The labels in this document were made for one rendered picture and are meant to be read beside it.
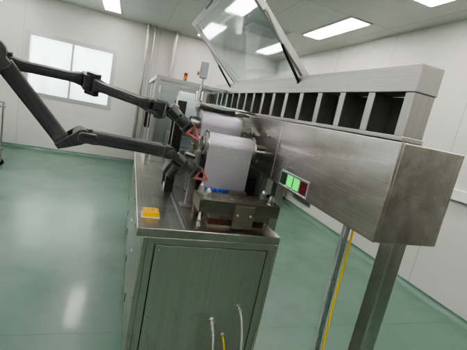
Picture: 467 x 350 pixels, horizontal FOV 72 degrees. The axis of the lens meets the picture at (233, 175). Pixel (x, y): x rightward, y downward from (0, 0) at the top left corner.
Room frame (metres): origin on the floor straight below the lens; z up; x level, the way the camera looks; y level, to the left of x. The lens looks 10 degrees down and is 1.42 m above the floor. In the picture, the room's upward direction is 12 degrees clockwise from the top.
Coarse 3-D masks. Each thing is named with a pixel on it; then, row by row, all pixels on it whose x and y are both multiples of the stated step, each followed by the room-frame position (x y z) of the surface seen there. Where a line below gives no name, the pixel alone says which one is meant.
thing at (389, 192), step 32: (256, 128) 1.90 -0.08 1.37; (288, 128) 1.53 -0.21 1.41; (320, 128) 1.28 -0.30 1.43; (256, 160) 1.81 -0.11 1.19; (288, 160) 1.47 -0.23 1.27; (320, 160) 1.23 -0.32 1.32; (352, 160) 1.07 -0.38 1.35; (384, 160) 0.94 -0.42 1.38; (416, 160) 0.92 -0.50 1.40; (448, 160) 0.96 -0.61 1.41; (320, 192) 1.18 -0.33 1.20; (352, 192) 1.03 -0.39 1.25; (384, 192) 0.91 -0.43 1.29; (416, 192) 0.93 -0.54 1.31; (448, 192) 0.98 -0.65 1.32; (352, 224) 0.99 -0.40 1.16; (384, 224) 0.91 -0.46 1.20; (416, 224) 0.95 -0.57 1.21
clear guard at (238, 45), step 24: (240, 0) 1.62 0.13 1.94; (216, 24) 2.10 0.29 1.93; (240, 24) 1.80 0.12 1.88; (264, 24) 1.59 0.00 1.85; (216, 48) 2.42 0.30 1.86; (240, 48) 2.03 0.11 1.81; (264, 48) 1.75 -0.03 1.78; (240, 72) 2.33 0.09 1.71; (264, 72) 1.97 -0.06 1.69; (288, 72) 1.70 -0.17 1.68
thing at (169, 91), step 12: (168, 84) 2.51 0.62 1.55; (180, 84) 2.54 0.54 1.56; (168, 96) 2.51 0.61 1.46; (180, 96) 2.54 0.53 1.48; (192, 96) 2.58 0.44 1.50; (216, 96) 2.64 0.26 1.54; (192, 108) 2.58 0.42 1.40; (156, 120) 2.49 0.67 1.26; (168, 120) 2.52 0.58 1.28; (144, 132) 3.30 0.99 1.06; (156, 132) 2.50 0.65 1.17; (168, 132) 2.53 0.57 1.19; (192, 132) 2.59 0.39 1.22; (180, 144) 2.56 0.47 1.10; (156, 156) 2.51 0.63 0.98; (180, 168) 2.58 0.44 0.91
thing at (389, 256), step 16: (272, 192) 1.89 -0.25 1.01; (272, 224) 1.88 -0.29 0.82; (384, 256) 1.04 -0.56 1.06; (400, 256) 1.03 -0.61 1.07; (384, 272) 1.02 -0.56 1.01; (368, 288) 1.06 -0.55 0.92; (384, 288) 1.02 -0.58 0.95; (368, 304) 1.04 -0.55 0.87; (384, 304) 1.03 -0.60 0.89; (368, 320) 1.02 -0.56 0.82; (352, 336) 1.07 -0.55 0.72; (368, 336) 1.02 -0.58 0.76
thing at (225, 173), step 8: (208, 160) 1.58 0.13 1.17; (216, 160) 1.60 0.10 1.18; (224, 160) 1.61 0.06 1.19; (232, 160) 1.62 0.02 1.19; (240, 160) 1.64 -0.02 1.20; (248, 160) 1.65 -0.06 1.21; (208, 168) 1.59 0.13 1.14; (216, 168) 1.60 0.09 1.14; (224, 168) 1.61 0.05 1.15; (232, 168) 1.63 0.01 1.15; (240, 168) 1.64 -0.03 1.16; (248, 168) 1.66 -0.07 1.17; (208, 176) 1.59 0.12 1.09; (216, 176) 1.60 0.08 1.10; (224, 176) 1.62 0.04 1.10; (232, 176) 1.63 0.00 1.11; (240, 176) 1.65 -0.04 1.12; (208, 184) 1.59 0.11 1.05; (216, 184) 1.60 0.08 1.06; (224, 184) 1.62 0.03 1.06; (232, 184) 1.63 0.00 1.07; (240, 184) 1.65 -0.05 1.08
